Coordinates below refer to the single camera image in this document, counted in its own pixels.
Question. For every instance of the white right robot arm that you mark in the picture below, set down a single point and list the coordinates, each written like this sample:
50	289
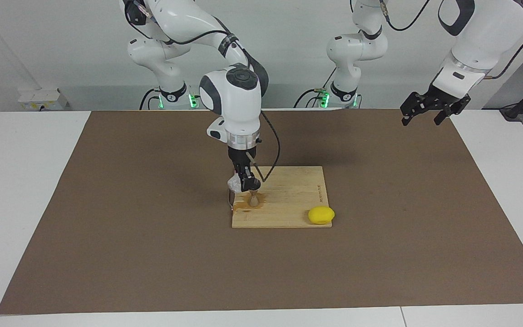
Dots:
234	100

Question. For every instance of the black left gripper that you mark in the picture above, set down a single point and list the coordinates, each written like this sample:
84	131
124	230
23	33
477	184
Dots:
438	95

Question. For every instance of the brown table mat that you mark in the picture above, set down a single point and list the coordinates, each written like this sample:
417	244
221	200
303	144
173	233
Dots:
152	263

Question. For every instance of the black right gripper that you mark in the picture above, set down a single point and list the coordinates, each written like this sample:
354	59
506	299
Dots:
242	159

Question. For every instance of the small clear glass cup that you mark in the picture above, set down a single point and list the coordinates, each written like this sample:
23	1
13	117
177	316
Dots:
233	184

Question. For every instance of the yellow lemon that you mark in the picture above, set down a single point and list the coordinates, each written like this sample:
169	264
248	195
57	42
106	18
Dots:
320	215

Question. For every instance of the wooden cutting board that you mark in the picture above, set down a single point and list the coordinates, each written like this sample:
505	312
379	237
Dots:
288	200

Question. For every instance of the white wall socket box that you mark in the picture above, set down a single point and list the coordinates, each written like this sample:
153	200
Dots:
39	97

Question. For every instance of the steel cocktail jigger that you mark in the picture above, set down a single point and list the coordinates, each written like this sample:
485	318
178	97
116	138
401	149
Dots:
254	200

